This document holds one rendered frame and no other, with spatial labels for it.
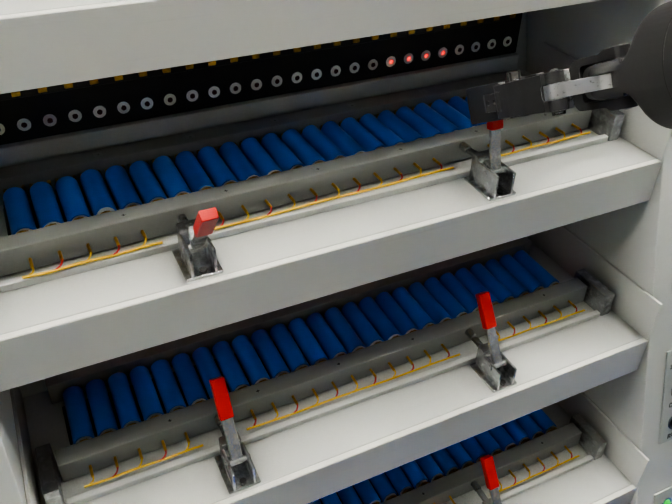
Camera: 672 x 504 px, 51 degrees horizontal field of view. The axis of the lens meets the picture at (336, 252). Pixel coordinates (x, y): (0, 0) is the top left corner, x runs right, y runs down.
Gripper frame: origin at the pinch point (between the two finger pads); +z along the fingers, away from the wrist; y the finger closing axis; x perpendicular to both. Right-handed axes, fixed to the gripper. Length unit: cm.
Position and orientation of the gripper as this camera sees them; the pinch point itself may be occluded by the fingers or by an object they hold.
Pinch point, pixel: (506, 99)
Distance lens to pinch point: 60.6
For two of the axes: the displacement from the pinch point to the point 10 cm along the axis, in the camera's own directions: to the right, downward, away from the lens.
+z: -3.8, -0.8, 9.2
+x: -2.0, -9.7, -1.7
